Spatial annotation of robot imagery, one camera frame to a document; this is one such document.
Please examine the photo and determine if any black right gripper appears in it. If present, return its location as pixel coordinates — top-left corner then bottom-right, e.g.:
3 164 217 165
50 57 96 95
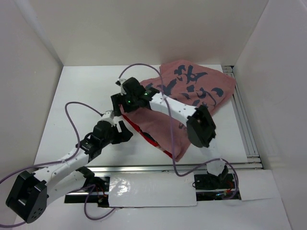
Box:
111 91 140 116

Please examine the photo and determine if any red and pink patterned pillowcase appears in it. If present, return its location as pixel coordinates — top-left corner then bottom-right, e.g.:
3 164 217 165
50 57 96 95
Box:
123 60 236 161

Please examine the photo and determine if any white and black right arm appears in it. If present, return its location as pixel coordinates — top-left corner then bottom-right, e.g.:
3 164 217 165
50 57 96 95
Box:
111 77 229 188

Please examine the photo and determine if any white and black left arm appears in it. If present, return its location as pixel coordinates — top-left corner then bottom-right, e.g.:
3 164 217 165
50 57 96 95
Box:
6 121 133 223

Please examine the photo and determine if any white glossy cover plate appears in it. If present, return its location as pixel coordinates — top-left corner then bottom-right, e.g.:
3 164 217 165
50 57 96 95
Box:
108 172 197 208

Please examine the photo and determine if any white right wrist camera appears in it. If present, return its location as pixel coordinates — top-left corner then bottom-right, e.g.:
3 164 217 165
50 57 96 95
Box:
116 79 127 95

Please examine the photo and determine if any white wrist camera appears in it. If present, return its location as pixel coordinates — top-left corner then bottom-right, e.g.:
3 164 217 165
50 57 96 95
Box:
116 79 127 95
100 110 117 127

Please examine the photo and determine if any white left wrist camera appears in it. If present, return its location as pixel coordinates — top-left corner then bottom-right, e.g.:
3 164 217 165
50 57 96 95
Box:
100 110 117 127

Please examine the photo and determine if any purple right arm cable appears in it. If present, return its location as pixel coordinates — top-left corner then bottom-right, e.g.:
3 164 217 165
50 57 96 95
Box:
117 63 240 200

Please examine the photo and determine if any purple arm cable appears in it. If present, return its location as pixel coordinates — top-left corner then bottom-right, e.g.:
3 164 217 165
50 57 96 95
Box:
0 102 116 228
117 63 240 200

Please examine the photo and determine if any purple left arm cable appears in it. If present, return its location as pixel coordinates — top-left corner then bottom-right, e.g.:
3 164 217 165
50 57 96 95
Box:
0 102 116 228

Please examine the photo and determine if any aluminium side rail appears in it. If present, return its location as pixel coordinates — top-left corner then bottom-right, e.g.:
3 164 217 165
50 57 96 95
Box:
222 65 262 171

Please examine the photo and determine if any aluminium table edge rail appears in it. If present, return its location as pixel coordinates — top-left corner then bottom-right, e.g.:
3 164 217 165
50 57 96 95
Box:
87 162 263 173

